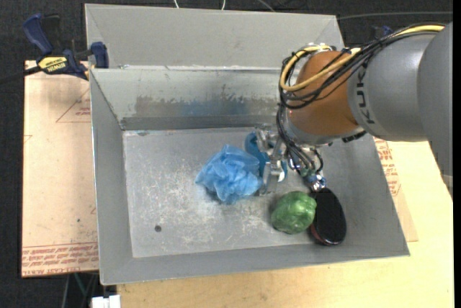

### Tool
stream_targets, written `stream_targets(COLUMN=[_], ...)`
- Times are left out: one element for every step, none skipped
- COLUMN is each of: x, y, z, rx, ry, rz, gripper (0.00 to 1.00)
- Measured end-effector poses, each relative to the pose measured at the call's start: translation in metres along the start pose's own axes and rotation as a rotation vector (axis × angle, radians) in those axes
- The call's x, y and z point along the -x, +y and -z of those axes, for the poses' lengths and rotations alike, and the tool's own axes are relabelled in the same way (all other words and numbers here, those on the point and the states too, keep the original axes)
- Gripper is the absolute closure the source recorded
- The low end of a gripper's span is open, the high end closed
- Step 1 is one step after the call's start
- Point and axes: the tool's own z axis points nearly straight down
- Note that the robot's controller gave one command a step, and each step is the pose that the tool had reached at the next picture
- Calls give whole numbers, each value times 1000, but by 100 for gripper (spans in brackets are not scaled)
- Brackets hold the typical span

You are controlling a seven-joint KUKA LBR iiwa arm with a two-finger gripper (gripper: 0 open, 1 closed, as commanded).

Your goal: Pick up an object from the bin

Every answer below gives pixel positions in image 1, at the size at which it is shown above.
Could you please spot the green toy lettuce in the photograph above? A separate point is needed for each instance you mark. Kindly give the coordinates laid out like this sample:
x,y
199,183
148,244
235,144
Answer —
x,y
293,213

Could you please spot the black and red oval object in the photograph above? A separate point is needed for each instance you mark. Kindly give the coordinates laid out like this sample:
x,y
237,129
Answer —
x,y
329,218

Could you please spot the grey metal bin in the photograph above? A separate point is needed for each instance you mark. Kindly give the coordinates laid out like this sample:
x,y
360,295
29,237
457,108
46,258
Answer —
x,y
173,170

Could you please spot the light blue crumpled plastic bag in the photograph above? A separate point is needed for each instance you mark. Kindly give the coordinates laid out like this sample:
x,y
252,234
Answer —
x,y
230,173

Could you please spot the brown cardboard board red print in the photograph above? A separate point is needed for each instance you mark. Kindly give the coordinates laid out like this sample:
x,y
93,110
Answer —
x,y
57,170

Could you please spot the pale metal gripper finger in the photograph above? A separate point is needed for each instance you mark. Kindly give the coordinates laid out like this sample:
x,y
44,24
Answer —
x,y
266,181
277,173

